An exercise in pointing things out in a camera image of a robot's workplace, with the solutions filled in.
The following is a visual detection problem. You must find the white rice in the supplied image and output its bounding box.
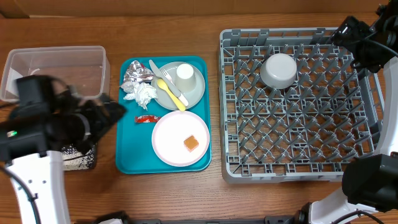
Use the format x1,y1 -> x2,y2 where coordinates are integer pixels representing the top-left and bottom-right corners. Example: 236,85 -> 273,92
61,144 -> 96,170

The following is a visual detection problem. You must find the grey bowl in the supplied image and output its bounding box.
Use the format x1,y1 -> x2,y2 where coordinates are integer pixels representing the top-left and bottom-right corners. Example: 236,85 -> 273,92
260,54 -> 297,89

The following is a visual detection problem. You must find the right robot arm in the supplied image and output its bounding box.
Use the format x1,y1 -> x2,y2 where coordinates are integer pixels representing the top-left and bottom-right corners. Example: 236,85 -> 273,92
291,1 -> 397,223

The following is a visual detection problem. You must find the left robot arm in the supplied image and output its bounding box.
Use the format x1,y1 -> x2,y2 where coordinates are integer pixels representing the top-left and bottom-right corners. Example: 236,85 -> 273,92
1,75 -> 126,223

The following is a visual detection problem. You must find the black waste tray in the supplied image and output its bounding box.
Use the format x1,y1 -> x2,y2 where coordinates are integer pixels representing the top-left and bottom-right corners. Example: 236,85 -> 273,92
60,142 -> 98,171

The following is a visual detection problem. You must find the grey dishwasher rack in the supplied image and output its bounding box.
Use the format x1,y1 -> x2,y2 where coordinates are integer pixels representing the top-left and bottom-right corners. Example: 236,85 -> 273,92
218,27 -> 384,184

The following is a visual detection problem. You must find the red candy wrapper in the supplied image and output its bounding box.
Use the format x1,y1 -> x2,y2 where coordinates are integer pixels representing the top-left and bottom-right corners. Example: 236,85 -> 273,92
134,115 -> 161,123

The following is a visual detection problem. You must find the crumpled white tissue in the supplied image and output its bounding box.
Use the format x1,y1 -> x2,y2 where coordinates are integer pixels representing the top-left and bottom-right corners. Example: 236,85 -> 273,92
120,81 -> 157,110

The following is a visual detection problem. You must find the crumpled aluminium foil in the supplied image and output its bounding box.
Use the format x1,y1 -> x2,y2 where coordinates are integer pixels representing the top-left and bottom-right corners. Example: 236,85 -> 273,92
123,60 -> 155,83

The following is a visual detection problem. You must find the clear plastic bin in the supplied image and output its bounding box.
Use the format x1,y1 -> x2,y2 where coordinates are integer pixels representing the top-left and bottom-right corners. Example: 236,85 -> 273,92
1,45 -> 111,102

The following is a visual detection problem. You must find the yellow plastic spoon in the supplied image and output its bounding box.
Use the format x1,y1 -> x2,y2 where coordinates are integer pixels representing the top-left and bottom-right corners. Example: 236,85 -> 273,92
156,78 -> 186,111

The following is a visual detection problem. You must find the white round plate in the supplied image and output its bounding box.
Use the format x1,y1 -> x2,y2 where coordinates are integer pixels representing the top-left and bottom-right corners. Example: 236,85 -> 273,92
152,111 -> 210,167

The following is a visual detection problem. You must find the white plastic knife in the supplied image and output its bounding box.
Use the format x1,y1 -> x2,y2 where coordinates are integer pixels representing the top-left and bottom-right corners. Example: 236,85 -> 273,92
149,60 -> 188,106

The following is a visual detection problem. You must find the white plastic fork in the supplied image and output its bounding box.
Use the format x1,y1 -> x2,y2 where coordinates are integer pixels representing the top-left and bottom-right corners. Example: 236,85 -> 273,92
160,69 -> 173,84

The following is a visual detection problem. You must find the white paper cup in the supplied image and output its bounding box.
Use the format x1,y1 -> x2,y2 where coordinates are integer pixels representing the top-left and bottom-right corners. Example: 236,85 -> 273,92
175,63 -> 196,93

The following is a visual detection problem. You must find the orange food cube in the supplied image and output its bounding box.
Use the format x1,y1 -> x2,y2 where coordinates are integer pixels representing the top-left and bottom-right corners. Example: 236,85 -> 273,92
183,135 -> 199,152

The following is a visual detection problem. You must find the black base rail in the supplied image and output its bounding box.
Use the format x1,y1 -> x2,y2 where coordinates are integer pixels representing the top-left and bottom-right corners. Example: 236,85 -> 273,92
93,210 -> 312,224

